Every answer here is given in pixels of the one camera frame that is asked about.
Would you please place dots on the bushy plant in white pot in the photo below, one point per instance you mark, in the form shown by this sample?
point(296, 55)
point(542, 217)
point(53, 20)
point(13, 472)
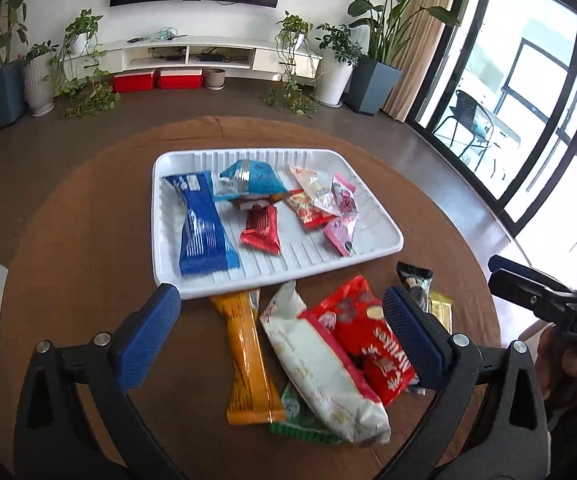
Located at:
point(336, 85)

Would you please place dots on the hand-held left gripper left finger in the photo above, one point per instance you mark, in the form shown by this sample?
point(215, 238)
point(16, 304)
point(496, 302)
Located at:
point(148, 340)

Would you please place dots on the small red snack packet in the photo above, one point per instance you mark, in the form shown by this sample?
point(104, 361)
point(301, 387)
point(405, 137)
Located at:
point(262, 230)

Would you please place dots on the long blue snack packet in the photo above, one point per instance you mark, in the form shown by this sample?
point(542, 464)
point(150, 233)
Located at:
point(201, 230)

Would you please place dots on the orange long snack packet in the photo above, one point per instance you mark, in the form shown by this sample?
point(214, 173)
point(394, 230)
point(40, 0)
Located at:
point(248, 360)

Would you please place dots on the large white snack packet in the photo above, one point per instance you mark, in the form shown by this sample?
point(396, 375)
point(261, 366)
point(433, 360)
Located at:
point(318, 370)

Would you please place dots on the round brown table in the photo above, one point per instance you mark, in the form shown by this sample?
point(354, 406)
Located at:
point(93, 240)

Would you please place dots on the small pink face-print packet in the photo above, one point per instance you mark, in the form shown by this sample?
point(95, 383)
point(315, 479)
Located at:
point(343, 195)

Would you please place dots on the sliding glass door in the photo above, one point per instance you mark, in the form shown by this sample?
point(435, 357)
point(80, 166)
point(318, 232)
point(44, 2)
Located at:
point(468, 35)

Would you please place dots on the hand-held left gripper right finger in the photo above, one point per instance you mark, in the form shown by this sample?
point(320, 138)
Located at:
point(413, 340)

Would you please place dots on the empty beige flower pot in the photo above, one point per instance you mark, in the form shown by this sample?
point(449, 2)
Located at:
point(214, 79)

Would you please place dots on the orange-white snack packet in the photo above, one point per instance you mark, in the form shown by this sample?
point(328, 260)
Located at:
point(311, 182)

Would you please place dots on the white television cabinet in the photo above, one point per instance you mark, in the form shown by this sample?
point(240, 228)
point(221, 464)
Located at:
point(268, 57)

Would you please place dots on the green snack packet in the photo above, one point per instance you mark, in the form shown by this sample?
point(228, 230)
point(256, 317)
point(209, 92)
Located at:
point(298, 422)

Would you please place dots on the small plant in ribbed pot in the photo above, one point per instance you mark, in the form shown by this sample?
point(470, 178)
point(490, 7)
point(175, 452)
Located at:
point(38, 87)

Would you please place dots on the trailing pothos in white pot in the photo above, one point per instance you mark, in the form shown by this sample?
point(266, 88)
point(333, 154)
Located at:
point(81, 40)

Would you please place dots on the dark brown snack packet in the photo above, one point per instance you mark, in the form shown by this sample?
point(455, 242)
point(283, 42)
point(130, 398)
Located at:
point(248, 204)

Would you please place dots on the person's right hand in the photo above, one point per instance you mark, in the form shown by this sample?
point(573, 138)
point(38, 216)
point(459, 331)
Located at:
point(573, 370)

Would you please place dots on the beige curtain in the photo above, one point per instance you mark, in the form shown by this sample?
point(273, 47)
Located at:
point(418, 60)

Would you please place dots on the black set-top box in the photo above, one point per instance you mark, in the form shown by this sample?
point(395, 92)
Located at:
point(211, 57)

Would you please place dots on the gold snack packet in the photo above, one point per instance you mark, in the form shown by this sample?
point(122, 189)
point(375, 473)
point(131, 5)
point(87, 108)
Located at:
point(442, 310)

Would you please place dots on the black balcony chair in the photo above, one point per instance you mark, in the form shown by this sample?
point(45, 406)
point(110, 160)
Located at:
point(471, 120)

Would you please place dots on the light blue snack packet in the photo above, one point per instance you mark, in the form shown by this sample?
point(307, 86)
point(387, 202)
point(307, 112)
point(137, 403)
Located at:
point(251, 177)

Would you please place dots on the black snack packet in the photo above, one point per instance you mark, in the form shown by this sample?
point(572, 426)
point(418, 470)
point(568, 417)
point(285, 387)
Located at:
point(415, 280)

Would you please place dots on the white plastic tray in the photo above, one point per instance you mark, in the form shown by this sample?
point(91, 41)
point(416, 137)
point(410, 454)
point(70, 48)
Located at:
point(278, 265)

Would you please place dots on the large red snack packet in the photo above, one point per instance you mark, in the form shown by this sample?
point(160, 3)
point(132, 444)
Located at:
point(368, 340)

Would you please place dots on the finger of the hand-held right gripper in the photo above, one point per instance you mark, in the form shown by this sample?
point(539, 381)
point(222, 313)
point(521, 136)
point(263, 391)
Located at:
point(523, 275)
point(523, 292)

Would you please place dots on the pink snack packet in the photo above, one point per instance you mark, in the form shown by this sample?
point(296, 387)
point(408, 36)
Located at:
point(342, 235)

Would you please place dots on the trailing vine plant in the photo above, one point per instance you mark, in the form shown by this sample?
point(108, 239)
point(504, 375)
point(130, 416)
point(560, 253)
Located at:
point(293, 35)

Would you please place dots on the broad-leaf plant in blue pot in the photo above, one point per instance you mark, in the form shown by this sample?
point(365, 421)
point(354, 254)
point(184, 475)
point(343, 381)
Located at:
point(372, 85)

